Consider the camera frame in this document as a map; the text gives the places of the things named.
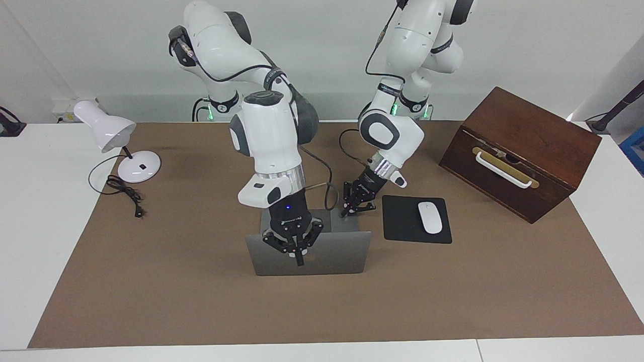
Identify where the brown table mat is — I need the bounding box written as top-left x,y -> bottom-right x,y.
28,121 -> 644,349

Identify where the dark brown wooden box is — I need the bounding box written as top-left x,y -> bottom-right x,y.
439,86 -> 602,224

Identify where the white box handle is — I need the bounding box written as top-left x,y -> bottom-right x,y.
476,152 -> 533,189

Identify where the black slanted stand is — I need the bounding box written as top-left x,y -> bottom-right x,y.
586,80 -> 644,134

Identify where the black base cable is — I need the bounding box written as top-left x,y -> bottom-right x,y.
191,97 -> 211,122

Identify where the white desk lamp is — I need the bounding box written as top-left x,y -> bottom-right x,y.
73,100 -> 162,184

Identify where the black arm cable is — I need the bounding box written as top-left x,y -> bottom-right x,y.
338,0 -> 407,169
171,38 -> 338,212

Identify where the brass handle plate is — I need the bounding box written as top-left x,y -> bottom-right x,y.
472,147 -> 540,189

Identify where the blue crate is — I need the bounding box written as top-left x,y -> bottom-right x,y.
620,126 -> 644,176

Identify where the white wall socket strip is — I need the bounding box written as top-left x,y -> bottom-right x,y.
52,98 -> 99,123

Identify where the grey aluminium laptop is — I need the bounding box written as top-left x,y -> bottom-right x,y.
246,209 -> 373,277

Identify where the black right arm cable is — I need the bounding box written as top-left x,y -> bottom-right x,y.
171,38 -> 338,212

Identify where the black clamp stand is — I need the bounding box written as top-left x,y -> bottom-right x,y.
0,107 -> 27,137

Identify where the black lamp power cable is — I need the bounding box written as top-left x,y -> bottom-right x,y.
88,153 -> 146,219

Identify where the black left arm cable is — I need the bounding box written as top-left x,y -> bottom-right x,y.
338,0 -> 407,169

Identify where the white computer mouse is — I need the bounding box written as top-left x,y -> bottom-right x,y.
418,202 -> 443,235

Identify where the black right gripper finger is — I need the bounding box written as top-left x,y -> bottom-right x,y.
262,226 -> 301,266
298,221 -> 325,266

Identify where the black mouse pad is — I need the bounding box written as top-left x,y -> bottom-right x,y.
381,195 -> 453,244

